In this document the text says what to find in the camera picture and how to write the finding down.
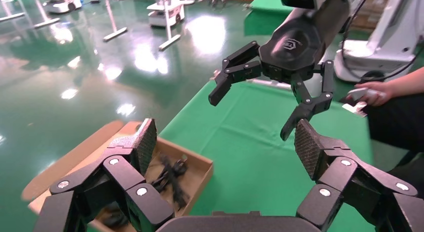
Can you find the open brown cardboard box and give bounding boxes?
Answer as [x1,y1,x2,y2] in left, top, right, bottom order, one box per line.
[20,119,215,232]

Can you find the black cable with plug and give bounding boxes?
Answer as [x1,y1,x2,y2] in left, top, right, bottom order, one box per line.
[150,153,190,210]

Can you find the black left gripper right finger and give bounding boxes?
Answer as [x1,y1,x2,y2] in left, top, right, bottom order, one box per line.
[294,118,424,232]

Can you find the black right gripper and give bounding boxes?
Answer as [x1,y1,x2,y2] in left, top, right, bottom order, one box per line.
[208,0,351,142]

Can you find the white handheld controller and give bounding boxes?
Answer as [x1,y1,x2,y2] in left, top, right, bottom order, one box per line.
[347,87,385,102]

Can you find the green table cloth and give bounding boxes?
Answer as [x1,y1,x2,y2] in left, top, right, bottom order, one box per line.
[158,78,375,232]

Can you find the grey metal table leg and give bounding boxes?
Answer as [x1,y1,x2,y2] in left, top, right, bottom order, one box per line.
[0,0,61,29]

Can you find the table with green cloth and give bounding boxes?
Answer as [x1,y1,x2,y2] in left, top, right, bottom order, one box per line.
[244,0,294,38]

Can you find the person's bare hand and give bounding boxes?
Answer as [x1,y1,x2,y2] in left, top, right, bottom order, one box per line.
[346,81,395,107]

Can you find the person's bare forearm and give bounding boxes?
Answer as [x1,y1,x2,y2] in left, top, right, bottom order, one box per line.
[384,67,424,99]

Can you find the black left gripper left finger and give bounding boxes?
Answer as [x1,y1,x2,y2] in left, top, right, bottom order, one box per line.
[32,117,175,232]

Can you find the white wheeled robot with cables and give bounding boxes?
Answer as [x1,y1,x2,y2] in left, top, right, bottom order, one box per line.
[334,0,424,83]

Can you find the person white shirt black trousers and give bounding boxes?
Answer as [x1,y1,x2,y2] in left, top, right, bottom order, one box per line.
[364,92,424,195]

